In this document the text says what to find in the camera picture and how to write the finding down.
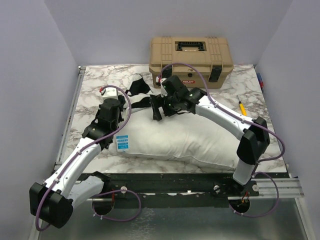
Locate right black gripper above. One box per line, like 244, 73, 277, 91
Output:
149, 92, 181, 121

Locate black white checkered pillowcase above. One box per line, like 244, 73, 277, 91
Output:
125, 74, 164, 112

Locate white pillow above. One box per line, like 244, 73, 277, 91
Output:
108, 108, 239, 172

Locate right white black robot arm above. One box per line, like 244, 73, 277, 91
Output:
150, 75, 270, 196

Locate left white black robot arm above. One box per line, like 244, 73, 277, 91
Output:
29, 95, 131, 232

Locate tan plastic toolbox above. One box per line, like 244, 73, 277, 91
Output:
149, 36, 234, 89

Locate blue red object at edge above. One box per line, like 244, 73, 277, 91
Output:
256, 73, 264, 93

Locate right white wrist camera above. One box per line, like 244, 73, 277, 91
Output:
155, 76, 168, 98

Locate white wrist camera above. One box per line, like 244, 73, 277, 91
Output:
100, 87, 118, 103
155, 76, 168, 98

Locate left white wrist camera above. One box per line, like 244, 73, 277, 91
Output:
100, 87, 118, 103

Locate yellow handled screwdriver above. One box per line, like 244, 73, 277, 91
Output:
237, 95, 247, 116

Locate black metal base rail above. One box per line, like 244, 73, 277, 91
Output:
49, 171, 293, 208

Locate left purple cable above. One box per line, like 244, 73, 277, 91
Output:
34, 84, 142, 232

